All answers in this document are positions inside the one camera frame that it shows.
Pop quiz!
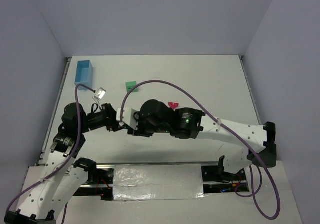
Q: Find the red triangular wooden block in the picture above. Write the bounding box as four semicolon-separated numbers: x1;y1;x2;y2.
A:
168;102;179;109

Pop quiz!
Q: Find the green arched hospital block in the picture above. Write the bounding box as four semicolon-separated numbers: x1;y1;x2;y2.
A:
125;81;137;93

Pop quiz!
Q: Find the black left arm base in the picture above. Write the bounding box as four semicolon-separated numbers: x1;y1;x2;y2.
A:
73;158;114;185

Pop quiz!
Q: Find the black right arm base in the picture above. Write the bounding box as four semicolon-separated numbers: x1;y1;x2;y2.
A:
201;156;249;194

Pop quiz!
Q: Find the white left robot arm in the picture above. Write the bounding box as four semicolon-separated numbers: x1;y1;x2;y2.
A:
4;103;119;224

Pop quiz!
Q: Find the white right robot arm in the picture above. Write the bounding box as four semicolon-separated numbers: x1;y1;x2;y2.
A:
117;99;277;174

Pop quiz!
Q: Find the blue plastic bin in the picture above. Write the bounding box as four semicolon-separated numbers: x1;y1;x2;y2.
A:
74;60;94;88

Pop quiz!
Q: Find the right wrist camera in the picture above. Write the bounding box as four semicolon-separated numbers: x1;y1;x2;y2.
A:
116;107;138;130

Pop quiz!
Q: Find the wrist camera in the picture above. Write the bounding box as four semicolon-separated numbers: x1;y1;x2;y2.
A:
93;87;107;109
116;107;138;130

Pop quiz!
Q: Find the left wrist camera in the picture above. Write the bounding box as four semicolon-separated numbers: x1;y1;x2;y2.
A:
93;87;107;109

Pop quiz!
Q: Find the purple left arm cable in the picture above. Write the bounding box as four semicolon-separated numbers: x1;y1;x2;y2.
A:
4;83;98;224

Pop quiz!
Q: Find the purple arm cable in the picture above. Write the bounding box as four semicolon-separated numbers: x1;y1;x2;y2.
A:
119;79;281;220
4;83;98;224

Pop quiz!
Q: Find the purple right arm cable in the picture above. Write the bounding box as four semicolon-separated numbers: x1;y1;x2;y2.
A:
119;79;281;220

